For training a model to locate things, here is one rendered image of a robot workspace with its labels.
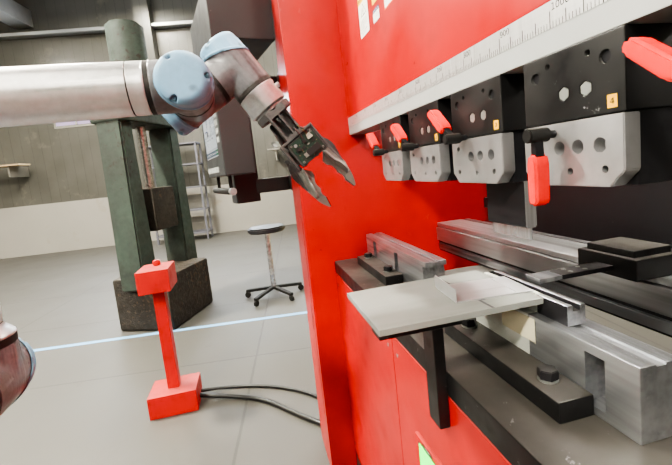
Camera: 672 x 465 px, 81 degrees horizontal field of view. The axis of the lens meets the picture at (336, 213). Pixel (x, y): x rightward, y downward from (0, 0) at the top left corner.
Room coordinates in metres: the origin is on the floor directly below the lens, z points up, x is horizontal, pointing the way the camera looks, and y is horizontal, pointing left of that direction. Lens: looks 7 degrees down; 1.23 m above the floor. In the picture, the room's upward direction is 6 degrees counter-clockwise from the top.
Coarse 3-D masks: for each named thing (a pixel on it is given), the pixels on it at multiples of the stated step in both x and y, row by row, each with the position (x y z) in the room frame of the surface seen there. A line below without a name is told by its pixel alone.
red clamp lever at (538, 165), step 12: (528, 132) 0.49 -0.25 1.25; (540, 132) 0.49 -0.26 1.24; (552, 132) 0.49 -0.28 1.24; (540, 144) 0.49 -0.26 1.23; (540, 156) 0.49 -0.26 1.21; (528, 168) 0.50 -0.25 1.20; (540, 168) 0.49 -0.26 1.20; (528, 180) 0.50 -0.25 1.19; (540, 180) 0.49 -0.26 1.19; (540, 192) 0.49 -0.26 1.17; (540, 204) 0.49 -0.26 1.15
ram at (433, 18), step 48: (336, 0) 1.48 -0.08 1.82; (432, 0) 0.79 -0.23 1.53; (480, 0) 0.64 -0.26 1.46; (528, 0) 0.54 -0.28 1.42; (624, 0) 0.41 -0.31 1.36; (384, 48) 1.06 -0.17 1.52; (432, 48) 0.81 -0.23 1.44; (528, 48) 0.54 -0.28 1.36; (384, 96) 1.09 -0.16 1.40; (432, 96) 0.82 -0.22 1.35
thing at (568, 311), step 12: (540, 288) 0.61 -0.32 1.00; (552, 300) 0.56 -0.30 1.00; (564, 300) 0.56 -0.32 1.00; (576, 300) 0.55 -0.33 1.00; (540, 312) 0.58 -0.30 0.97; (552, 312) 0.56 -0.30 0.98; (564, 312) 0.53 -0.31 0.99; (576, 312) 0.53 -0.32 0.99; (564, 324) 0.53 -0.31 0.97; (576, 324) 0.53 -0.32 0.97
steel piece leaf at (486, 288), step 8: (440, 280) 0.64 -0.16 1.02; (480, 280) 0.67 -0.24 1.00; (488, 280) 0.67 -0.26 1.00; (440, 288) 0.65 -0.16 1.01; (448, 288) 0.61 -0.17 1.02; (456, 288) 0.65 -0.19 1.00; (464, 288) 0.64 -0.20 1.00; (472, 288) 0.64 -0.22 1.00; (480, 288) 0.63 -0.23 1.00; (488, 288) 0.63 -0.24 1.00; (496, 288) 0.62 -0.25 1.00; (504, 288) 0.62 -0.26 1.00; (448, 296) 0.61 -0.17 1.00; (456, 296) 0.58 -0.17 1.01; (464, 296) 0.60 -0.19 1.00; (472, 296) 0.60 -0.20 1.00; (480, 296) 0.60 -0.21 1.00; (488, 296) 0.59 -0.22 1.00; (496, 296) 0.59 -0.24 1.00
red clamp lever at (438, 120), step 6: (432, 114) 0.75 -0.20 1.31; (438, 114) 0.74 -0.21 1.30; (432, 120) 0.74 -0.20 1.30; (438, 120) 0.73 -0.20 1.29; (444, 120) 0.73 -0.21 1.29; (438, 126) 0.72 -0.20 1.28; (444, 126) 0.71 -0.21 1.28; (450, 126) 0.72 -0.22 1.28; (444, 132) 0.71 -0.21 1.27; (450, 132) 0.70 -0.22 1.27; (444, 138) 0.69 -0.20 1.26; (450, 138) 0.69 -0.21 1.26; (456, 138) 0.69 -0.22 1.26; (462, 138) 0.70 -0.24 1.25
